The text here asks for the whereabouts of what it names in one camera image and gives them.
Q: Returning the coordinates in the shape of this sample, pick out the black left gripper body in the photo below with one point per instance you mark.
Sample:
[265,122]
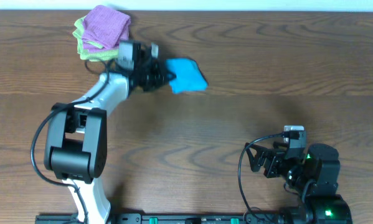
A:
[157,74]

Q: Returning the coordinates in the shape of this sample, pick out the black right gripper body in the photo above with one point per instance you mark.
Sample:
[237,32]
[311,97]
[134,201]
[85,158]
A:
[269,162]

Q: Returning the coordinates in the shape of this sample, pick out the blue microfibre cloth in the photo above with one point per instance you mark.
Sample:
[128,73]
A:
[188,75]

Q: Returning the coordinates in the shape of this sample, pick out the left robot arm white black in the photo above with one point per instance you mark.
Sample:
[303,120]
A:
[77,144]

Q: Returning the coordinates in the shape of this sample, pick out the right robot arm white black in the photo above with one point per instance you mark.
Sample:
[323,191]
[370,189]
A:
[311,174]

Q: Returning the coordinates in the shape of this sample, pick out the green folded cloth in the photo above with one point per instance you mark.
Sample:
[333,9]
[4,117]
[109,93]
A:
[92,53]

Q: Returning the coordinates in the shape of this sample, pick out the purple folded cloth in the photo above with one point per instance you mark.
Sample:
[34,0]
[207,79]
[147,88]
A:
[104,28]

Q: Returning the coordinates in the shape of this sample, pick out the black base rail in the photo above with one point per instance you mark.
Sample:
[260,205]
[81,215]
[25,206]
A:
[137,218]

